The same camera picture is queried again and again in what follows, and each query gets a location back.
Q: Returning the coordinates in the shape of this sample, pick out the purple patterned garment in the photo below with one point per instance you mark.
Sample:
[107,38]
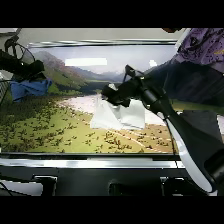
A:
[201,46]

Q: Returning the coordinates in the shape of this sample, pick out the blue garment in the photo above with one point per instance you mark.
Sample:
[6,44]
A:
[28,89]

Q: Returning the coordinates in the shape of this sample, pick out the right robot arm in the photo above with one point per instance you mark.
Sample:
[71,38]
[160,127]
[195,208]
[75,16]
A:
[196,146]

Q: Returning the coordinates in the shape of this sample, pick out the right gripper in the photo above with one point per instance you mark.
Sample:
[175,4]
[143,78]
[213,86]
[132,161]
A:
[121,93]

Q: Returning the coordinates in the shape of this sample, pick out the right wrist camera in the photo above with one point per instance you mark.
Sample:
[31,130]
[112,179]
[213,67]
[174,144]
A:
[129,71]

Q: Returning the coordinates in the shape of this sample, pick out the white garment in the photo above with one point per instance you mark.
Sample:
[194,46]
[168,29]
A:
[113,118]

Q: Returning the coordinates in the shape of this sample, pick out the silver frame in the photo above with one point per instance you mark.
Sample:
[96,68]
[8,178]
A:
[93,163]

